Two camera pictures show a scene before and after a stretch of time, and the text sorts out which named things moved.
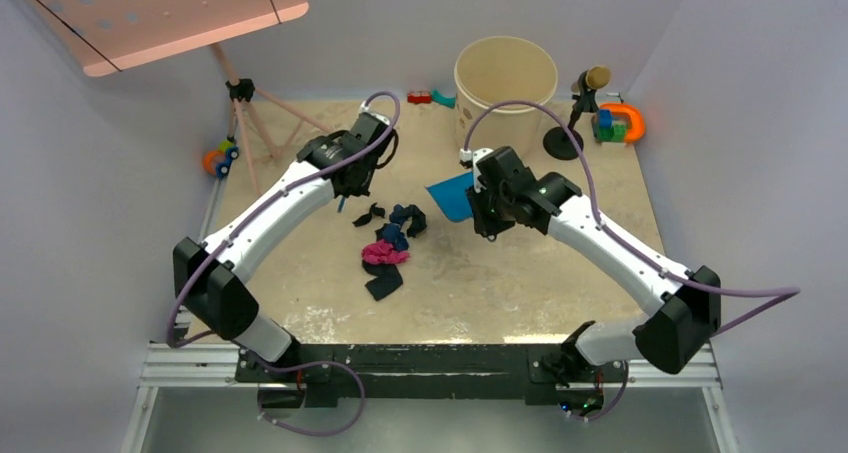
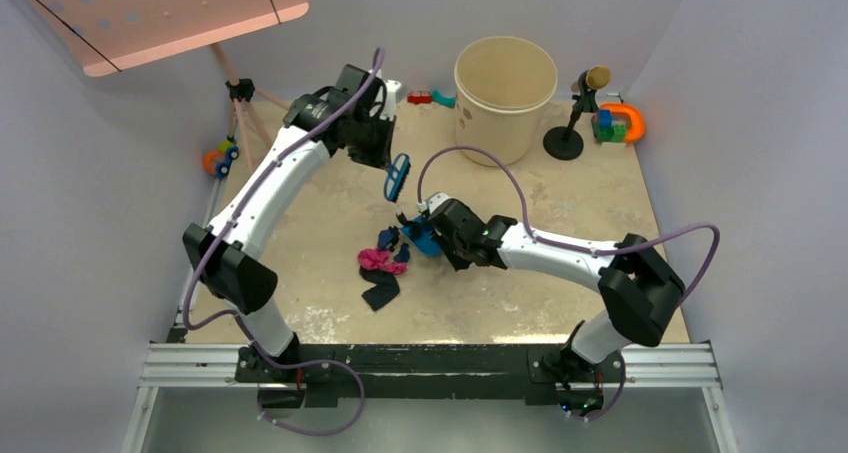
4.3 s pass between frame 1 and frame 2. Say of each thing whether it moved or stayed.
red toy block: stayed
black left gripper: moved
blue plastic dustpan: moved
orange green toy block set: stayed
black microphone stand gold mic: stayed
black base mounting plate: stayed
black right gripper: moved
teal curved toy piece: stayed
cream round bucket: stayed
